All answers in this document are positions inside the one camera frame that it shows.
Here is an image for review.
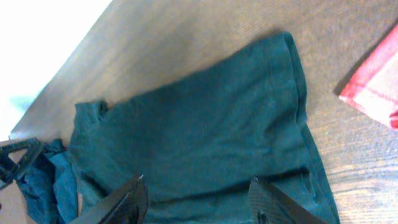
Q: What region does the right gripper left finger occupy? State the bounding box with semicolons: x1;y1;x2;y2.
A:
71;175;149;224

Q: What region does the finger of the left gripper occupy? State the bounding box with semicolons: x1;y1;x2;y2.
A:
1;138;43;190

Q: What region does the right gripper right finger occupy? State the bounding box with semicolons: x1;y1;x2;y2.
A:
248;177;325;224

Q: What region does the dark green black t-shirt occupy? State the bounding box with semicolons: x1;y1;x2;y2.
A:
17;32;339;223

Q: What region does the red orange garment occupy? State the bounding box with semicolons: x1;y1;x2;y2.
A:
339;27;397;130

